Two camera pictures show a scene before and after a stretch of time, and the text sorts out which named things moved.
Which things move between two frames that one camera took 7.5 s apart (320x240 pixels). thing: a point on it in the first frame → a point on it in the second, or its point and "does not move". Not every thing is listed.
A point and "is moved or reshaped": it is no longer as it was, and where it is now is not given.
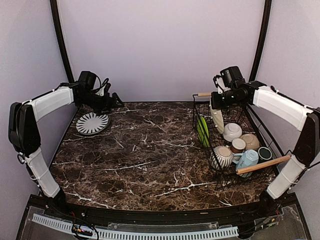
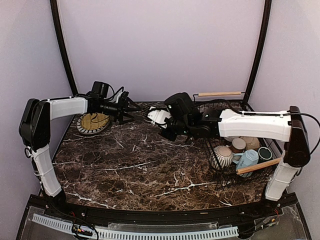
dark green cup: x=264 y=155 does not move
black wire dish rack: x=236 y=148 does not move
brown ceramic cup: x=237 y=145 does not move
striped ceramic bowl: x=221 y=157 does not move
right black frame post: x=263 y=32 does not move
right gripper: x=215 y=103 → x=171 y=136
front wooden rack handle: x=261 y=165 does not move
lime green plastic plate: x=203 y=132 is moved or reshaped
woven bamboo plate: x=217 y=117 is moved or reshaped
